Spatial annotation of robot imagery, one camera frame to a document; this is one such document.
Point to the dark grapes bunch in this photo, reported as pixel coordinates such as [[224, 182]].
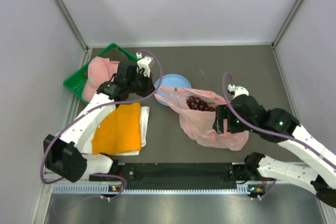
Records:
[[198, 104]]

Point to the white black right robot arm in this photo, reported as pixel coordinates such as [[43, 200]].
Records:
[[278, 126]]

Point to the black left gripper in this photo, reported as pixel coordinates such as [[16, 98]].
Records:
[[149, 87]]

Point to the orange folded cloth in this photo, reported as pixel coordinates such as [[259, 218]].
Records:
[[119, 132]]

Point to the blue fruit plate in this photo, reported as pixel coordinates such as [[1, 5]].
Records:
[[172, 80]]

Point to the grey slotted cable duct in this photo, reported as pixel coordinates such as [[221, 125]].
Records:
[[107, 189]]

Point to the pink baseball cap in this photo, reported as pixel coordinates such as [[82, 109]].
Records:
[[100, 70]]

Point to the dark grey cloth in bin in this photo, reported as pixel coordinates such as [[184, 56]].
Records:
[[114, 54]]

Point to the green plastic bin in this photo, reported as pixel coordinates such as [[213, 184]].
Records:
[[76, 82]]

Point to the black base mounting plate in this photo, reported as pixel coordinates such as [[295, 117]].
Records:
[[183, 175]]

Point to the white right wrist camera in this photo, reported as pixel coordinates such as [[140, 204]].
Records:
[[235, 91]]

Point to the white folded cloth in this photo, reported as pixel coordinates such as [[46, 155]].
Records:
[[144, 117]]

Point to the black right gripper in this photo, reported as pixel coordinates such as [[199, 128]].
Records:
[[223, 112]]

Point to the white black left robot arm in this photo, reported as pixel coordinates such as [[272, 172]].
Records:
[[63, 152]]

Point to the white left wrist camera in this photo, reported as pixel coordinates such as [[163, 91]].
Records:
[[145, 62]]

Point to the pink plastic bag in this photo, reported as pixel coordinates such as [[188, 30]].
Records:
[[196, 124]]

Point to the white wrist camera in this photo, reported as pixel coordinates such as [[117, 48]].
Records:
[[235, 91], [145, 62]]

